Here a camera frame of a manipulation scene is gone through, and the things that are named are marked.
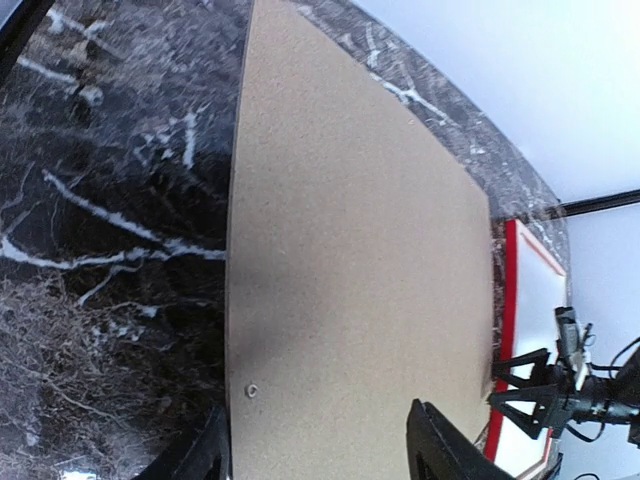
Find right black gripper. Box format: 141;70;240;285
489;348;639;440

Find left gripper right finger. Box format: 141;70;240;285
406;399;514;480

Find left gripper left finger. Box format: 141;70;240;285
135;405;231;480

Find landscape photo print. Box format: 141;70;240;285
495;228;567;478

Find red wooden picture frame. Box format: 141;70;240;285
484;219;568;479

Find brown cardboard backing board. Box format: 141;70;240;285
226;1;493;479

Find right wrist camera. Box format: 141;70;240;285
555;307;592;391

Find left black corner post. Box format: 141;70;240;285
0;0;54;84

